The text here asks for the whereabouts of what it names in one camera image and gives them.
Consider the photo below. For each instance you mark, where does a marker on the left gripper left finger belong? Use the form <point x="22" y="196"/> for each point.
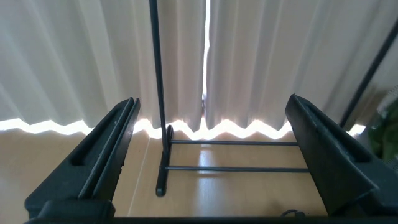
<point x="65" y="183"/>

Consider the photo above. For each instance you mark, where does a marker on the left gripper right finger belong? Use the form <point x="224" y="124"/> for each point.
<point x="339" y="174"/>

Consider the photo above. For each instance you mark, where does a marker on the black clothes rack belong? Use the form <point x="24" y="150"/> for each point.
<point x="158" y="62"/>

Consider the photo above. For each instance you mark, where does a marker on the green garment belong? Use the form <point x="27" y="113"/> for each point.
<point x="387" y="133"/>

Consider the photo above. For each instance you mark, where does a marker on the beige curtain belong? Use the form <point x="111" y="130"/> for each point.
<point x="77" y="62"/>

